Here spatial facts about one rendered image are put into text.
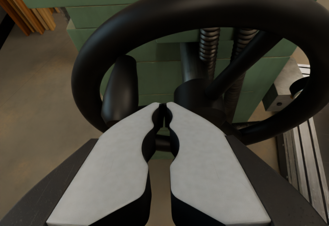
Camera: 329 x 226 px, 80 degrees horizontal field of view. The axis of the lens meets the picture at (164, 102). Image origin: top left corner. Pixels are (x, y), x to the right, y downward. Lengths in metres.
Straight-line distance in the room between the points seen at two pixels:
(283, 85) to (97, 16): 0.44
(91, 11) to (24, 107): 1.20
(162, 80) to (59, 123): 0.94
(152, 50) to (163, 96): 0.16
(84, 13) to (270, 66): 0.39
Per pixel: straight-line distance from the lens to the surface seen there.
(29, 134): 1.39
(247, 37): 0.26
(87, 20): 0.39
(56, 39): 1.87
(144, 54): 0.42
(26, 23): 2.01
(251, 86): 0.55
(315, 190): 0.94
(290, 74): 0.60
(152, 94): 0.53
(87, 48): 0.17
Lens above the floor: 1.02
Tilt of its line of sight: 57 degrees down
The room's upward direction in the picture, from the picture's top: 5 degrees counter-clockwise
